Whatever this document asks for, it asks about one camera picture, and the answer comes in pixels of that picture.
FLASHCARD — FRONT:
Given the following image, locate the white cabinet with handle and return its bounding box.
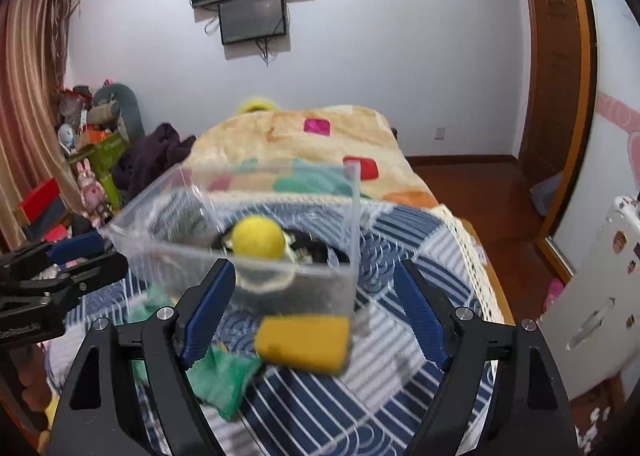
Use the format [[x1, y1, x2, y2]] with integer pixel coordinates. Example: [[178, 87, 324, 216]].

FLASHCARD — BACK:
[[536, 193, 640, 402]]

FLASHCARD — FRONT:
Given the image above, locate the wooden door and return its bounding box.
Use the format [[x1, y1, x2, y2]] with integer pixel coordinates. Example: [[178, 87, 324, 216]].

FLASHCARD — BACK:
[[517, 0, 598, 239]]

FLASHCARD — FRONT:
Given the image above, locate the small black wall screen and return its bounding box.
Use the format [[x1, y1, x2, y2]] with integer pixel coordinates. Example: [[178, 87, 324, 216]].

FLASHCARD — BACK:
[[218, 0, 288, 46]]

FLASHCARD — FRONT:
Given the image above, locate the red box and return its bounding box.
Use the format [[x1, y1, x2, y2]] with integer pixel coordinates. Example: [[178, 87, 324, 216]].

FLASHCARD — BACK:
[[17, 178, 63, 224]]

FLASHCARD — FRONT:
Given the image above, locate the dark purple clothing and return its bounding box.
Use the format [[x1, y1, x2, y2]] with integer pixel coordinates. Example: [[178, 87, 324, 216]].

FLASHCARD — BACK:
[[111, 123, 197, 204]]

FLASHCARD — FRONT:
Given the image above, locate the yellow ball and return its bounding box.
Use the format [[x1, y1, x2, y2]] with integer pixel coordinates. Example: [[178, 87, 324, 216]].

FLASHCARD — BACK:
[[231, 216, 287, 259]]

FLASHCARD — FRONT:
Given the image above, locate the pink rabbit plush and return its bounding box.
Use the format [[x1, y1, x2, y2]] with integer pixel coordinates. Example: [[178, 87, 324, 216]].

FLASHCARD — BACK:
[[75, 158, 113, 229]]

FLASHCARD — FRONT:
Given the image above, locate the grey steel wool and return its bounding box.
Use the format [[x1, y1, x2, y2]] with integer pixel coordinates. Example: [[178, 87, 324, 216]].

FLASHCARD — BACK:
[[150, 196, 216, 249]]

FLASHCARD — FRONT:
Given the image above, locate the beige patchwork blanket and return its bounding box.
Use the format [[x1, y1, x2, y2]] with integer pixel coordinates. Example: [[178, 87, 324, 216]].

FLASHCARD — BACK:
[[180, 104, 516, 327]]

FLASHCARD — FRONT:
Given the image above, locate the clear plastic box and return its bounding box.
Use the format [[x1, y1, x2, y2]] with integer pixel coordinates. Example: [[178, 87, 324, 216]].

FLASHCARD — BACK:
[[100, 159, 362, 321]]

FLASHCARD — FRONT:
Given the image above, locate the green box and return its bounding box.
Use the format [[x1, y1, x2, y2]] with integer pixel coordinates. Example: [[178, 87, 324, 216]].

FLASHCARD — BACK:
[[67, 132, 132, 209]]

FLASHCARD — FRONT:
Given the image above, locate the blue patterned blanket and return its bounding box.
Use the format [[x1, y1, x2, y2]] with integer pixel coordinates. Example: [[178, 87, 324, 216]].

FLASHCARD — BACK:
[[47, 196, 493, 456]]

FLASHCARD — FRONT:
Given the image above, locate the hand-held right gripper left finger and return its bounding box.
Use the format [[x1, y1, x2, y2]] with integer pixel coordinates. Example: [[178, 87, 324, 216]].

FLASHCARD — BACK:
[[47, 258, 237, 456]]

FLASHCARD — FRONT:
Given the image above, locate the grey plush toy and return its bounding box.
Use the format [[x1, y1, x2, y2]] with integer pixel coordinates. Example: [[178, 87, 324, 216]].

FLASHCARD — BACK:
[[90, 82, 147, 143]]

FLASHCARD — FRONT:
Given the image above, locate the yellow sponge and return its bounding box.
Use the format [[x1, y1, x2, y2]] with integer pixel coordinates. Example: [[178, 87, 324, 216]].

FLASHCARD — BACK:
[[254, 315, 352, 376]]

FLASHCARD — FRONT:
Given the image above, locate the striped curtain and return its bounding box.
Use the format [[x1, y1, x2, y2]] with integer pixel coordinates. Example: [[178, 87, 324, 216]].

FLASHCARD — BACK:
[[0, 0, 83, 251]]

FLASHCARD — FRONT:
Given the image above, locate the green cloth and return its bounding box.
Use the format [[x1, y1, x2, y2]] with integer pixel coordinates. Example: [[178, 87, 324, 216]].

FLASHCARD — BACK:
[[186, 345, 265, 421]]

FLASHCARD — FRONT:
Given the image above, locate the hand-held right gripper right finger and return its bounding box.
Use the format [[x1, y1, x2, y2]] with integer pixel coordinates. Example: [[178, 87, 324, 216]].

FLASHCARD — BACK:
[[397, 260, 581, 456]]

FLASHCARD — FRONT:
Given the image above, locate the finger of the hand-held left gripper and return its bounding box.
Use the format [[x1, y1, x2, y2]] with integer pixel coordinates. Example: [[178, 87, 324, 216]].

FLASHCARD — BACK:
[[0, 232, 106, 277], [0, 250, 130, 324]]

